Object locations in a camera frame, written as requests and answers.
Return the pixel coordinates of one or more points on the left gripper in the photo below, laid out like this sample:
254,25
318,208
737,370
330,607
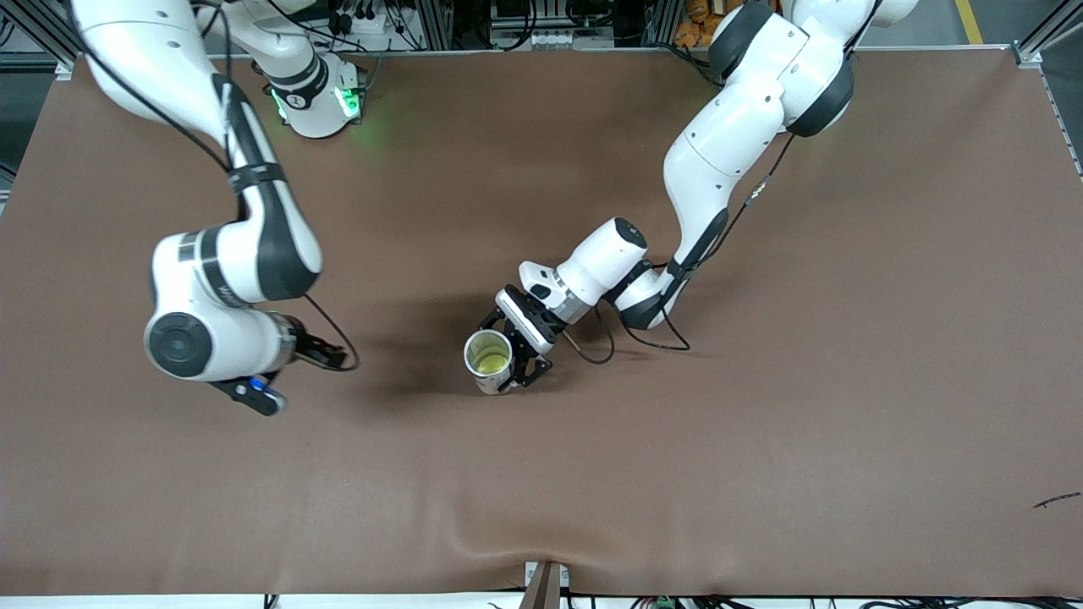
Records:
526,370

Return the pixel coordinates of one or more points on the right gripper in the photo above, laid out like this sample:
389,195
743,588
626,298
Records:
311,348

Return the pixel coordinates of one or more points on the yellow tennis ball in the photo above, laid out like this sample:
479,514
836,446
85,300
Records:
489,359

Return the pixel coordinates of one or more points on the white blue tennis ball can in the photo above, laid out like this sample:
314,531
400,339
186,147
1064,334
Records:
489,385

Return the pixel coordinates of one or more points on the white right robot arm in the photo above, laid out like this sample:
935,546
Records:
195,279

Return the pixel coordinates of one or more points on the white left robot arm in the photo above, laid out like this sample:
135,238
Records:
728,144

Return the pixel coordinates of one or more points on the grey table edge clamp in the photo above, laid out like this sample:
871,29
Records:
543,588

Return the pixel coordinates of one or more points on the white terminal block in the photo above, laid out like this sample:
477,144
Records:
567,40

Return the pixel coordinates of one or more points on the white power strip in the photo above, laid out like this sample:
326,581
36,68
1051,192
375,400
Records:
364,25

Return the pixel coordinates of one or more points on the brown table mat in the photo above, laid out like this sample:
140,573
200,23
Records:
846,381

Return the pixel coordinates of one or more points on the orange packaged goods pile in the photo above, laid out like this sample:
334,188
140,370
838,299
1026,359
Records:
687,34

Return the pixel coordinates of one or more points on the silver aluminium frame strut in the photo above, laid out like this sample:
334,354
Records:
1028,55
52,42

